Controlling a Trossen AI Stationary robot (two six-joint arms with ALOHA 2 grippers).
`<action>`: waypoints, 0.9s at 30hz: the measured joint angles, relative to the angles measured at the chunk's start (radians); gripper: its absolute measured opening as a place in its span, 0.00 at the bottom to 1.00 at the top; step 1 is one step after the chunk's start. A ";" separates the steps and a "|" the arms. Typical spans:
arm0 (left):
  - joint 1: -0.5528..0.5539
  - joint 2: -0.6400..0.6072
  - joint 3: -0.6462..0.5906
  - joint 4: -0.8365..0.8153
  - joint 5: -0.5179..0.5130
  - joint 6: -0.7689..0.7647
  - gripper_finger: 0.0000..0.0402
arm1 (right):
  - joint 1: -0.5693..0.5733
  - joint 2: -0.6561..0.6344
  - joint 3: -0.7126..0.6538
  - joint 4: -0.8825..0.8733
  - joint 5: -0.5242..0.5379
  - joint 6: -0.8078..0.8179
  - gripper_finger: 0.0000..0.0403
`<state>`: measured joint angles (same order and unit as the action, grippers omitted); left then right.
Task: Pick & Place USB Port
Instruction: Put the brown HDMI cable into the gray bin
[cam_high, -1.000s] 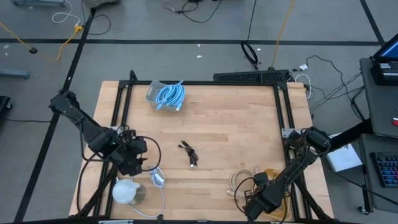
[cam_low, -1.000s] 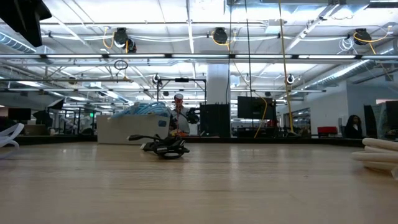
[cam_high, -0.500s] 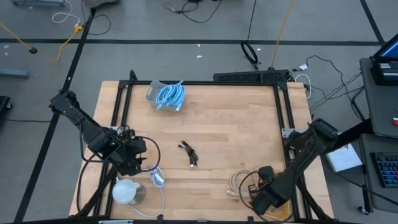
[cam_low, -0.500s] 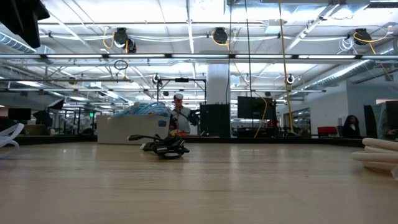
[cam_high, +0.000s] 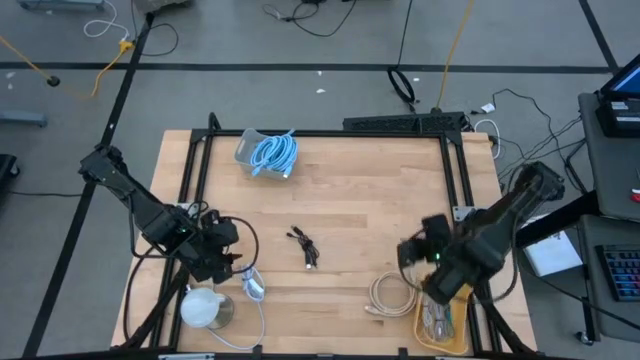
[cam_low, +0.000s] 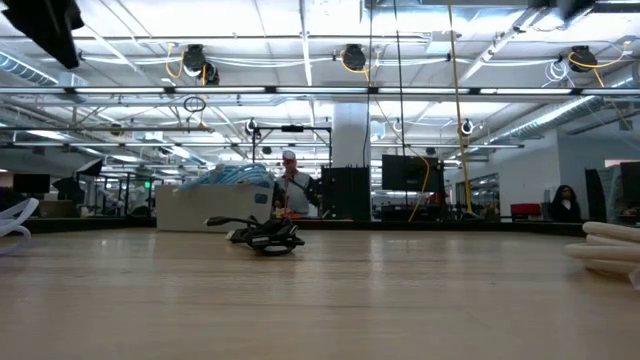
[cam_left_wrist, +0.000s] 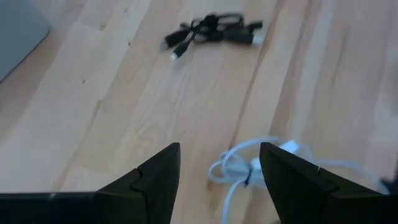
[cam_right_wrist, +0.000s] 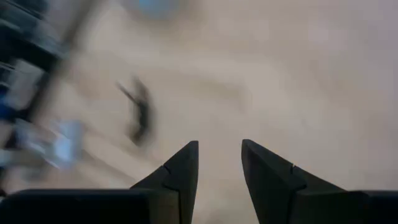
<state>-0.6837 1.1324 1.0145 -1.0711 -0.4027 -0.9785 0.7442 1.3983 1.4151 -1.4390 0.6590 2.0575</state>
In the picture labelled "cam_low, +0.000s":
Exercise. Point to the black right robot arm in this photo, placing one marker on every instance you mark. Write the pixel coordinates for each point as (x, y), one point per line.
(575, 6)

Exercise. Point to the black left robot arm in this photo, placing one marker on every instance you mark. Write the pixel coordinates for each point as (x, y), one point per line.
(45, 25)

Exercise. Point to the person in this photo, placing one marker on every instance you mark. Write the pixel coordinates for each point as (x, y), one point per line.
(296, 192)
(565, 207)

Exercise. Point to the black cabinet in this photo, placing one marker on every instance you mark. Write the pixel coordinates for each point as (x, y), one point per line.
(345, 195)

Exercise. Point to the white building column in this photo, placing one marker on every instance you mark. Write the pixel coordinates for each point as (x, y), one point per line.
(350, 135)

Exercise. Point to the long ceiling light strip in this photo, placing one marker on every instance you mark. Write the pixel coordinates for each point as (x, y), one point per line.
(320, 90)

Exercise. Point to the grey plastic bin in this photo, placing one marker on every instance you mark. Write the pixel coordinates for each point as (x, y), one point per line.
(210, 210)

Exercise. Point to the red box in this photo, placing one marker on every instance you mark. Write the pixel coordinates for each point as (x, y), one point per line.
(525, 210)

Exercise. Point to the black desk monitor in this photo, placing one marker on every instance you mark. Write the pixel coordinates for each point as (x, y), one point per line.
(31, 183)

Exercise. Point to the black background rig frame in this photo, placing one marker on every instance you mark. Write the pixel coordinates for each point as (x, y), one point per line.
(292, 128)

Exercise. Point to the black wall monitor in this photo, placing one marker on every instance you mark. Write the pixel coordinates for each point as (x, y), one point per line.
(410, 172)

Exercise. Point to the black aluminium table frame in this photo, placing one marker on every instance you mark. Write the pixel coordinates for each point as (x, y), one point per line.
(400, 225)

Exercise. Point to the silver ventilation duct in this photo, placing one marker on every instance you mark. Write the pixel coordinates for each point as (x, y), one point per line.
(550, 117)

